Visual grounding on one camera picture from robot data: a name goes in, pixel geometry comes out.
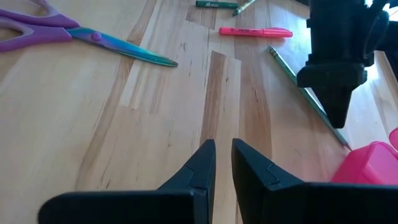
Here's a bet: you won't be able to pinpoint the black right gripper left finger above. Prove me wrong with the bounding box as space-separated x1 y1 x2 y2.
37 139 217 224

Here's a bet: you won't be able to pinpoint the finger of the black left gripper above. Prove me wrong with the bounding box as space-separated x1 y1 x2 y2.
335 63 368 129
297 63 336 128

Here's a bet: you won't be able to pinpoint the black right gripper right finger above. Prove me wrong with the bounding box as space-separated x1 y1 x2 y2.
231 138 398 224

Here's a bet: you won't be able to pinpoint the green pencil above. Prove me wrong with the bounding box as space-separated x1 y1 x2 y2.
267 45 353 151

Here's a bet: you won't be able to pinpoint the pink highlighter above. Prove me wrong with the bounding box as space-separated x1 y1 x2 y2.
218 26 294 39

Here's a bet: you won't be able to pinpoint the pink plastic supply box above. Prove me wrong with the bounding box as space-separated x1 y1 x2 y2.
331 126 398 187

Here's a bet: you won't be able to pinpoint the yellow-green crayon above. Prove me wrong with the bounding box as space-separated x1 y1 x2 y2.
232 0 258 17

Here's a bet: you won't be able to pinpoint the green marker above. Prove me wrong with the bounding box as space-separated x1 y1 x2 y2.
195 0 239 9

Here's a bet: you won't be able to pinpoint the purple-handled scissors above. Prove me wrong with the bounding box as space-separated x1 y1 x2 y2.
0 0 179 68

